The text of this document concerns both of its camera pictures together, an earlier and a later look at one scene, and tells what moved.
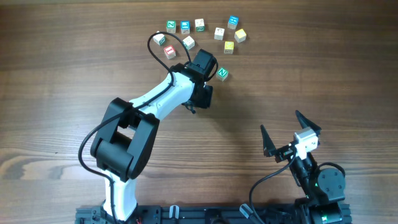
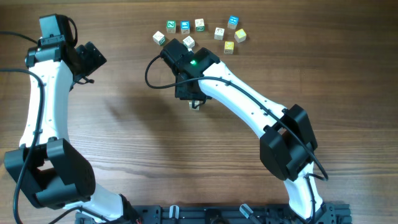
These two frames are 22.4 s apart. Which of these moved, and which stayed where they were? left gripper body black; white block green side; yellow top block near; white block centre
Moved: left gripper body black
Stayed: white block centre; yellow top block near; white block green side
